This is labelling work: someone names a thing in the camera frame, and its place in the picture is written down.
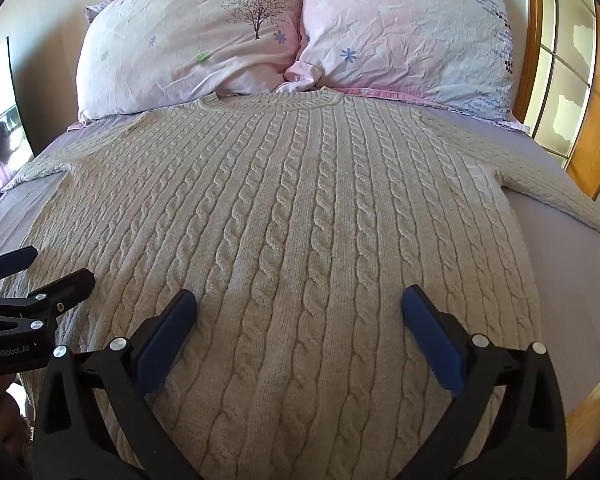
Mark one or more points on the pink tree print pillow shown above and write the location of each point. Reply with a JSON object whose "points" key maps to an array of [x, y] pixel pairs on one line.
{"points": [[180, 45]]}

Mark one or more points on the pink flower print pillow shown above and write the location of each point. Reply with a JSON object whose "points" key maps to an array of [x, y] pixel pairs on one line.
{"points": [[410, 35]]}

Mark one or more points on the lavender bed sheet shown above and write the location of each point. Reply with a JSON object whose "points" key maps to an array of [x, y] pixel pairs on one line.
{"points": [[560, 250]]}

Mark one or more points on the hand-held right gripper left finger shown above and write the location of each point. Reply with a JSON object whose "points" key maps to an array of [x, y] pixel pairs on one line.
{"points": [[164, 341]]}

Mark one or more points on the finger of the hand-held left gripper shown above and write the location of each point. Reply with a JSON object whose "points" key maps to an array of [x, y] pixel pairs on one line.
{"points": [[60, 287], [11, 261]]}

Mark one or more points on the wooden framed glass door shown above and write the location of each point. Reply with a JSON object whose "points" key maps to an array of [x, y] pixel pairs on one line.
{"points": [[565, 60]]}

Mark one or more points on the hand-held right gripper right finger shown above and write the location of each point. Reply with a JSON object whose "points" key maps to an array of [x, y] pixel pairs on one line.
{"points": [[432, 341]]}

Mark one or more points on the dark wall poster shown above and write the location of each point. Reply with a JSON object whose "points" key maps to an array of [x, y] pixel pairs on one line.
{"points": [[2, 125]]}

